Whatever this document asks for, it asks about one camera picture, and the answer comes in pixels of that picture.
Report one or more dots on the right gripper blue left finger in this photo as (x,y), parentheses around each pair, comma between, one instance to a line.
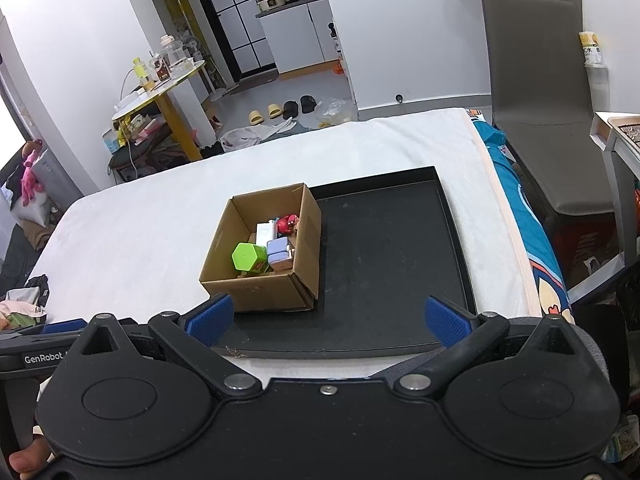
(187,341)

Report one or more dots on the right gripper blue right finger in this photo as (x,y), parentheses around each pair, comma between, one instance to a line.
(465,336)

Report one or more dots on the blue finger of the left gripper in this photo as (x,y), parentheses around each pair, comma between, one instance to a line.
(63,327)

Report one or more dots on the green cube toy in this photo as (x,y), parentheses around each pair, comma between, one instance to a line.
(250,259)

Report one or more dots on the brown cardboard box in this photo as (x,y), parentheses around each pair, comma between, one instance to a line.
(293,290)

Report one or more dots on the cream white cube toy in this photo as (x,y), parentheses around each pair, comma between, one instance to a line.
(280,254)

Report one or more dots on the white wall charger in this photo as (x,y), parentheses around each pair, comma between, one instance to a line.
(266,232)

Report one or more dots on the blue red beer mug figurine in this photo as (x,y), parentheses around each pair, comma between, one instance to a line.
(287,225)

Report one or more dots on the person's left hand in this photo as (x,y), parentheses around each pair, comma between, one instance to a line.
(32,459)

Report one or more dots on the blue cartoon bedsheet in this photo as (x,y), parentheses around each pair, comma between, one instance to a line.
(550,288)

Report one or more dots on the black rectangular tray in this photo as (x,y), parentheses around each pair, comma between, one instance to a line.
(387,243)

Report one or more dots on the pink plush toy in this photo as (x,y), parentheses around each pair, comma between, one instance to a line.
(30,185)

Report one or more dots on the white plastic bag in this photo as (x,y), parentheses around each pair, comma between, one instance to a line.
(246,137)

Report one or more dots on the yellow white side table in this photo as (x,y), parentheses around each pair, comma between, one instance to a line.
(160,95)

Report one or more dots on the left yellow slipper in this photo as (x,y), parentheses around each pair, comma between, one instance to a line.
(255,118)

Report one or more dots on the yellow slipper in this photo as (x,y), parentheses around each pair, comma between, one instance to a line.
(274,110)
(255,118)

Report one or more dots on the right yellow slipper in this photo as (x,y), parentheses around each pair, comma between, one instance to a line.
(274,110)

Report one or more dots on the grey chair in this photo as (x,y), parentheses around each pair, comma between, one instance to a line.
(540,99)

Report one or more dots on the left black slipper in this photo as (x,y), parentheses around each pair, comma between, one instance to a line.
(290,109)

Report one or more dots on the black slipper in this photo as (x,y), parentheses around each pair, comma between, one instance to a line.
(307,104)
(290,109)

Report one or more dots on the white side shelf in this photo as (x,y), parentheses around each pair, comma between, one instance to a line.
(617,136)

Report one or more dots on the clear plastic bag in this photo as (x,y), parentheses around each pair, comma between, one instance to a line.
(333,112)

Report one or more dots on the right black slipper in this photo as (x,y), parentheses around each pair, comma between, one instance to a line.
(307,104)

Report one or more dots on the yellow green bottle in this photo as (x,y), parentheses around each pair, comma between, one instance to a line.
(142,72)

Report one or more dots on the white kitchen cabinet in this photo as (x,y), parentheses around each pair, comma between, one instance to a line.
(299,34)

